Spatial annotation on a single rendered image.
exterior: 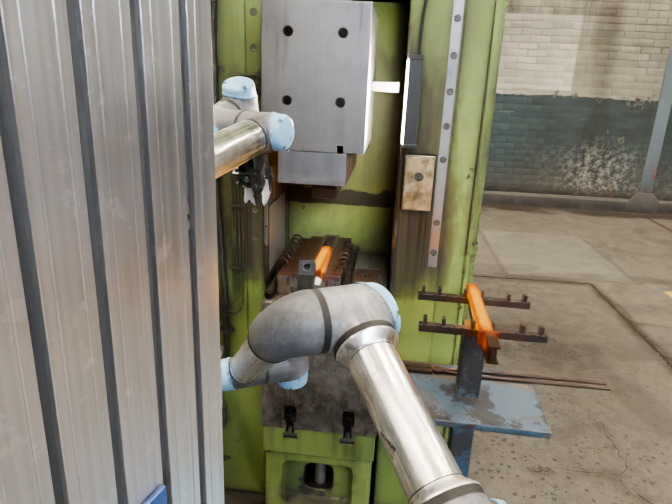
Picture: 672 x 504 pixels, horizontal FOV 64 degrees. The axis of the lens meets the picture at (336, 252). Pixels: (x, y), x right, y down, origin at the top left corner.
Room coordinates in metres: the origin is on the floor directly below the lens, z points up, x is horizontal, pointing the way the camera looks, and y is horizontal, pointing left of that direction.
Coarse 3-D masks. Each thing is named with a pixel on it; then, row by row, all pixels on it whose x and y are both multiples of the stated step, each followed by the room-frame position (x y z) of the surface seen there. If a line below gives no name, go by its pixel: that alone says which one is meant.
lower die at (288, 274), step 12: (300, 240) 1.94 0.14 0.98; (312, 240) 1.92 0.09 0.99; (324, 240) 1.89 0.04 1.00; (336, 240) 1.90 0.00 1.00; (348, 240) 1.93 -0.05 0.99; (300, 252) 1.80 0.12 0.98; (312, 252) 1.77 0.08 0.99; (336, 252) 1.78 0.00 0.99; (348, 252) 1.81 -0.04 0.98; (288, 264) 1.66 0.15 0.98; (288, 276) 1.56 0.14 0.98; (324, 276) 1.55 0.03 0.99; (336, 276) 1.54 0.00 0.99; (288, 288) 1.56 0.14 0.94
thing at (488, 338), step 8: (472, 288) 1.45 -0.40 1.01; (472, 296) 1.39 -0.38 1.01; (480, 296) 1.39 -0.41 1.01; (472, 304) 1.34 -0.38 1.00; (480, 304) 1.33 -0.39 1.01; (472, 312) 1.33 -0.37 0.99; (480, 312) 1.28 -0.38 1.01; (480, 320) 1.23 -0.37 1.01; (488, 320) 1.23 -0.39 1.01; (480, 328) 1.19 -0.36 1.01; (488, 328) 1.18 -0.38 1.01; (480, 336) 1.15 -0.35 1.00; (488, 336) 1.12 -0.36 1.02; (496, 336) 1.12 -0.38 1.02; (480, 344) 1.15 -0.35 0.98; (488, 344) 1.08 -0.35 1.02; (496, 344) 1.08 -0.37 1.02; (488, 352) 1.10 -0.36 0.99; (496, 352) 1.07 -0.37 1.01; (488, 360) 1.08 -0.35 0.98; (496, 360) 1.08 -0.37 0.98
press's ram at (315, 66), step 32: (288, 0) 1.56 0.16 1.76; (320, 0) 1.55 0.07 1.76; (288, 32) 1.56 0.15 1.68; (320, 32) 1.55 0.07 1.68; (352, 32) 1.54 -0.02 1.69; (288, 64) 1.56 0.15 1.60; (320, 64) 1.55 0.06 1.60; (352, 64) 1.54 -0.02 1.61; (288, 96) 1.56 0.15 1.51; (320, 96) 1.55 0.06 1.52; (352, 96) 1.54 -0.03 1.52; (320, 128) 1.55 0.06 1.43; (352, 128) 1.54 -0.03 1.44
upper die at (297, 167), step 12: (288, 156) 1.56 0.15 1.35; (300, 156) 1.55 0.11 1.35; (312, 156) 1.55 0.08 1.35; (324, 156) 1.55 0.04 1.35; (336, 156) 1.55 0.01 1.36; (348, 156) 1.61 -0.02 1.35; (288, 168) 1.56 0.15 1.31; (300, 168) 1.56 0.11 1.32; (312, 168) 1.55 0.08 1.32; (324, 168) 1.55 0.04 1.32; (336, 168) 1.54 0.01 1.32; (348, 168) 1.63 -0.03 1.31; (288, 180) 1.56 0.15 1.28; (300, 180) 1.55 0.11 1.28; (312, 180) 1.55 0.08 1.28; (324, 180) 1.55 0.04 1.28; (336, 180) 1.54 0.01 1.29
